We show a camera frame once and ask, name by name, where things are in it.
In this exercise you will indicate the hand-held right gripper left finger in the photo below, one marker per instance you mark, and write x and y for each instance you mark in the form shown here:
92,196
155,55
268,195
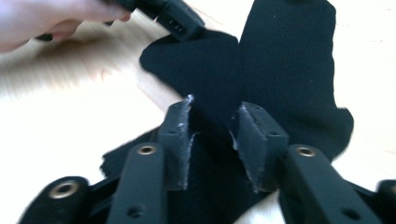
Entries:
176,146

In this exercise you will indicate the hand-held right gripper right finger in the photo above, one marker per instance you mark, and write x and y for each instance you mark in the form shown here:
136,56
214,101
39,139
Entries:
261,149

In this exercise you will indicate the black sock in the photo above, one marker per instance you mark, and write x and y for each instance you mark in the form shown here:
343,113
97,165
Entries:
199,68
289,68

